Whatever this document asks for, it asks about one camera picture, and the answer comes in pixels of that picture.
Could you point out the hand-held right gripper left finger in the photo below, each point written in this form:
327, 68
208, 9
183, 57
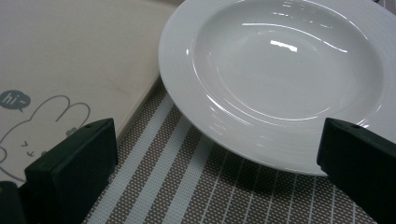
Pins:
71, 168

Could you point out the white deep plate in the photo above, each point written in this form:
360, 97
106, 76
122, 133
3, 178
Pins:
280, 77

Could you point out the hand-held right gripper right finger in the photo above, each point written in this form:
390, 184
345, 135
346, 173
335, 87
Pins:
361, 158

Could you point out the beige mat with rabbit drawing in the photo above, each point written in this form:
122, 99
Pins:
74, 56

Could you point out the brown striped woven placemat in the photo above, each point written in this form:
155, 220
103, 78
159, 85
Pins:
193, 186

